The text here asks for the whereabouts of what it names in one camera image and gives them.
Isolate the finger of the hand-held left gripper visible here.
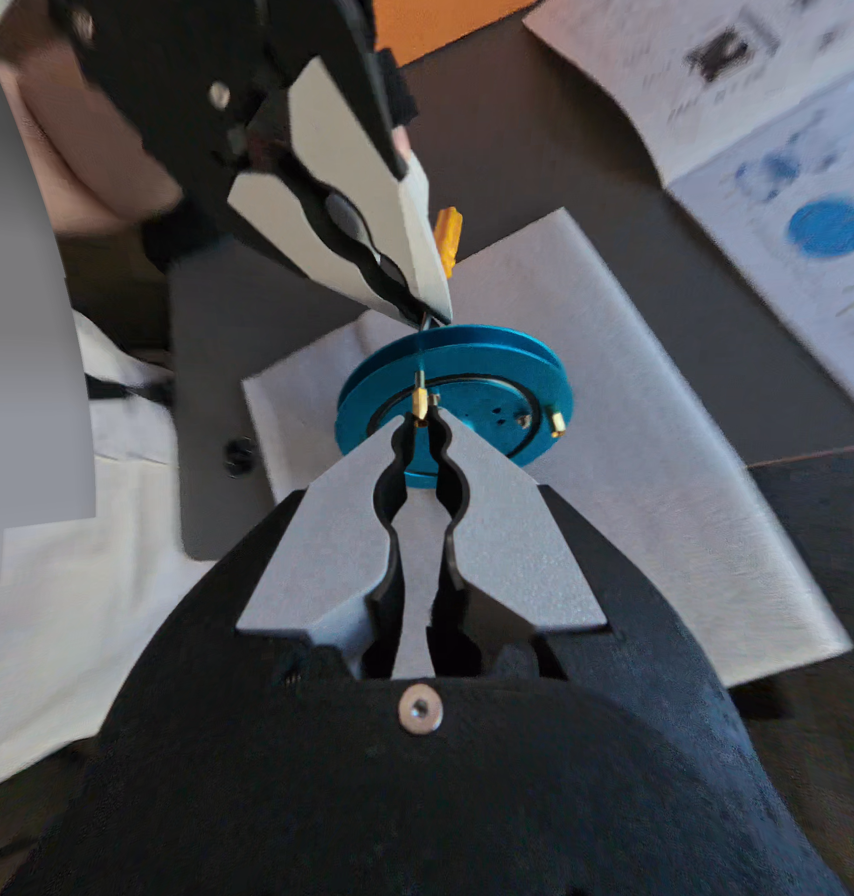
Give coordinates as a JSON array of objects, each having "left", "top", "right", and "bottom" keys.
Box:
[
  {"left": 285, "top": 56, "right": 455, "bottom": 324},
  {"left": 226, "top": 172, "right": 422, "bottom": 324}
]

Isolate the orange-handled screwdriver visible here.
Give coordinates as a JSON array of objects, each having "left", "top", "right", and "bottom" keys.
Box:
[{"left": 432, "top": 206, "right": 465, "bottom": 278}]

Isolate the open instruction booklet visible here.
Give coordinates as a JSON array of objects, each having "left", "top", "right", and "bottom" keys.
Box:
[{"left": 523, "top": 0, "right": 854, "bottom": 415}]

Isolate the black chest harness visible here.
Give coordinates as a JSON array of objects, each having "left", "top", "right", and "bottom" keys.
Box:
[{"left": 84, "top": 374, "right": 177, "bottom": 408}]

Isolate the orange cardboard box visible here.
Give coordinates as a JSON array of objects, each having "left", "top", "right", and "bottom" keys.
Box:
[{"left": 371, "top": 0, "right": 541, "bottom": 68}]

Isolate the dark grey desk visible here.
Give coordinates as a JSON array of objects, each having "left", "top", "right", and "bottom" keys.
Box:
[{"left": 369, "top": 14, "right": 854, "bottom": 478}]

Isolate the blue round metal base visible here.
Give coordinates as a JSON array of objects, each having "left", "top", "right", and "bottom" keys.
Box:
[{"left": 334, "top": 323, "right": 575, "bottom": 491}]

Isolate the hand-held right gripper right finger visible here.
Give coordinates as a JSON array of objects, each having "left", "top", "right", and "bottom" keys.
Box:
[{"left": 425, "top": 408, "right": 608, "bottom": 679}]

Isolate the person's left hand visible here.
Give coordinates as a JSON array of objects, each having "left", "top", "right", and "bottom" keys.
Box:
[{"left": 0, "top": 41, "right": 184, "bottom": 233}]

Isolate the white foam sheet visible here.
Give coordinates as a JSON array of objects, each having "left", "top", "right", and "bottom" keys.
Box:
[{"left": 241, "top": 206, "right": 854, "bottom": 692}]

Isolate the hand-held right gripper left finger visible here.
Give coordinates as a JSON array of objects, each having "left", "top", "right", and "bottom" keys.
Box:
[{"left": 236, "top": 413, "right": 410, "bottom": 679}]

